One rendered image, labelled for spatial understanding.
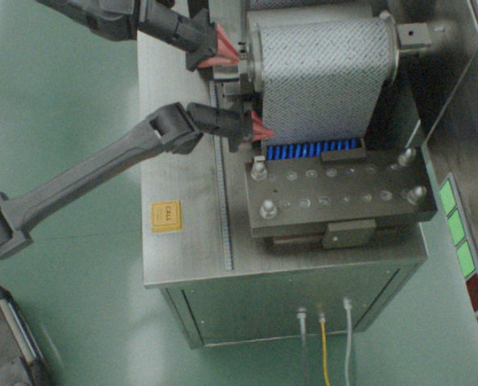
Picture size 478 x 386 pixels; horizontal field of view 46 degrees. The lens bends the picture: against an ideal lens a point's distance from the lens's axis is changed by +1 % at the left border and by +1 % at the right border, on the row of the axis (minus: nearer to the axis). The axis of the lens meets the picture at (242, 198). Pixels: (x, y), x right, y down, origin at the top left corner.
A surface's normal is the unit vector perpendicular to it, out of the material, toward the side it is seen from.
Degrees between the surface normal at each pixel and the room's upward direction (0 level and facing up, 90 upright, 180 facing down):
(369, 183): 0
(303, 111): 90
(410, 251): 0
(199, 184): 0
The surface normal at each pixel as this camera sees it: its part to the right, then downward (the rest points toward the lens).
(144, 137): 0.02, -0.23
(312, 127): 0.10, 0.90
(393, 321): -0.01, -0.43
